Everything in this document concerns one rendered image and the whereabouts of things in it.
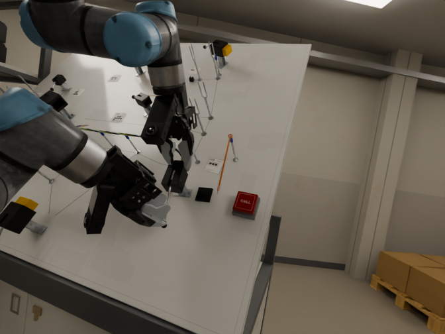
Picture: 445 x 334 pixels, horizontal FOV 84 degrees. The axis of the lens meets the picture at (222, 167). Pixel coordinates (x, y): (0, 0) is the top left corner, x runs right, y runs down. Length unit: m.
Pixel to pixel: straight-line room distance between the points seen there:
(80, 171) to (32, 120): 0.09
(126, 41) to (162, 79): 0.14
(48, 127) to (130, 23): 0.19
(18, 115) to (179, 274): 0.41
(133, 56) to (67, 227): 0.53
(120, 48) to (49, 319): 0.71
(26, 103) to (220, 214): 0.43
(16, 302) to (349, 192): 3.16
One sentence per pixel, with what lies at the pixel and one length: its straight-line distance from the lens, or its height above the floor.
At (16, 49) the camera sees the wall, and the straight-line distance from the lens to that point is 3.61.
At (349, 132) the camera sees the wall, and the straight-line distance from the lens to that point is 3.38.
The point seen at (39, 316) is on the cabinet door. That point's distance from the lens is 0.91.
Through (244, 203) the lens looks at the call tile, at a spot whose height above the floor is 1.11.
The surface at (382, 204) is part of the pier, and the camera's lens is 3.45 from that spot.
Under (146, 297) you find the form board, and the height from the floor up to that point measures 0.89.
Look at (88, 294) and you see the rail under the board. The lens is 0.69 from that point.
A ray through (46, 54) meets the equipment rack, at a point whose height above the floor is 1.56.
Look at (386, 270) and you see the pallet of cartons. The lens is 3.34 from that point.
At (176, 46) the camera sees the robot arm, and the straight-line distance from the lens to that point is 0.55.
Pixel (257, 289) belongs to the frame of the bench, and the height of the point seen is 0.80.
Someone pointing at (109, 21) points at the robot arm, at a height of 1.38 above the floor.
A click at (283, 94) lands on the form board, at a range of 0.88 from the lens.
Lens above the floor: 1.22
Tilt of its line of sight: 3 degrees down
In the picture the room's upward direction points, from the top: 9 degrees clockwise
